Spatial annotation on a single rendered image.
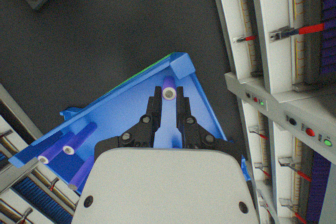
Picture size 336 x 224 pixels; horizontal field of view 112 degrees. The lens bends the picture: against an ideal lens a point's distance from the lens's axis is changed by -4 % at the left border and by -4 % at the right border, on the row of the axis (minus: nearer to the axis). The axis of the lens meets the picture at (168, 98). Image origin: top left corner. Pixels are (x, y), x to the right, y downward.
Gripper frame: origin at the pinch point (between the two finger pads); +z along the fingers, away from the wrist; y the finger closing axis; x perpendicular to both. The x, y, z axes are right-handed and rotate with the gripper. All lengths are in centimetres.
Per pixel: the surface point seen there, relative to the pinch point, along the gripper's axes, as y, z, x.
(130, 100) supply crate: -6.9, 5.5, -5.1
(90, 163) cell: -16.0, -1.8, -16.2
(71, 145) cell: -14.3, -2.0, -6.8
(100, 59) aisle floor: -38, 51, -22
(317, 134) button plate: 30.9, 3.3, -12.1
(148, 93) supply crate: -3.7, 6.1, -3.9
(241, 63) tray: 29.2, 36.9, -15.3
